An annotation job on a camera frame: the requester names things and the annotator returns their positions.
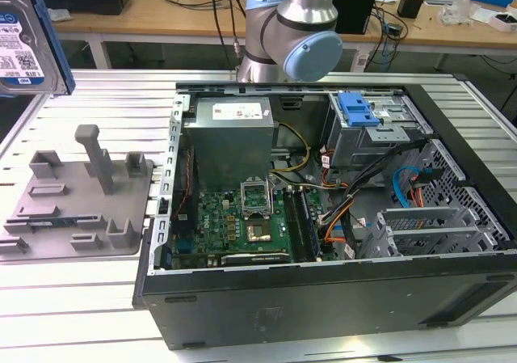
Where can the clear plastic bags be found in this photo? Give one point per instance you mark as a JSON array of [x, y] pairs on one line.
[[456, 13]]

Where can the wooden desk white frame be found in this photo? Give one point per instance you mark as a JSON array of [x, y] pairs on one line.
[[161, 23]]

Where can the RAM stick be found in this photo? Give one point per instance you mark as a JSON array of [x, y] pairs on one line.
[[44, 223]]

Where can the grey metal disk bay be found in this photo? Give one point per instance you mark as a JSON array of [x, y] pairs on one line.
[[428, 217]]

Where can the hard disk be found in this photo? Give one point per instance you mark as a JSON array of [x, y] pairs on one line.
[[20, 35]]

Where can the CPU socket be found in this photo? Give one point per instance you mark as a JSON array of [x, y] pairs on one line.
[[258, 233]]

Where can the black RAM slot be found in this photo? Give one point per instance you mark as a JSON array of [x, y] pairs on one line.
[[299, 225], [313, 223], [293, 225], [307, 224]]

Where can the black upright box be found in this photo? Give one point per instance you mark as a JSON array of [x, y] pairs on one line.
[[355, 7]]

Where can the black PC case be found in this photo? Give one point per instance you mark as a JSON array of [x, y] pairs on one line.
[[323, 306]]

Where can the blue plastic drive latch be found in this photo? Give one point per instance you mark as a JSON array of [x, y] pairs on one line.
[[355, 110]]

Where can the small black box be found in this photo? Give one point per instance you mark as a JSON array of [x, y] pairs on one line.
[[410, 7]]

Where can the crumpled white plastic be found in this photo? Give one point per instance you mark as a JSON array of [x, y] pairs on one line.
[[62, 15]]

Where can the grey power supply unit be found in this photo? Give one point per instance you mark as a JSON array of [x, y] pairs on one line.
[[230, 144]]

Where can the thin metal locking lever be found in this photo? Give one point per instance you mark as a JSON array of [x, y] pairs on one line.
[[271, 193]]

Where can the green motherboard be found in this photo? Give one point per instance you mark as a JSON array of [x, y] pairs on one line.
[[218, 217]]

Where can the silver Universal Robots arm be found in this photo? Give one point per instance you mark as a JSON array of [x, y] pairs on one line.
[[299, 11]]

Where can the white label tag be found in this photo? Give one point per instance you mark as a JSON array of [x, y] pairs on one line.
[[361, 62]]

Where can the white open box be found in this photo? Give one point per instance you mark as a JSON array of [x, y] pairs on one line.
[[498, 25]]

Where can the grey parts rack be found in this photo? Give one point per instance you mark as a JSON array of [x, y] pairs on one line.
[[81, 201]]

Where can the black graphics card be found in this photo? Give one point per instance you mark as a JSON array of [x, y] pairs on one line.
[[254, 258]]

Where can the grey optical drive cage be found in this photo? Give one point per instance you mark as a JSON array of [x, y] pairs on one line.
[[355, 144]]

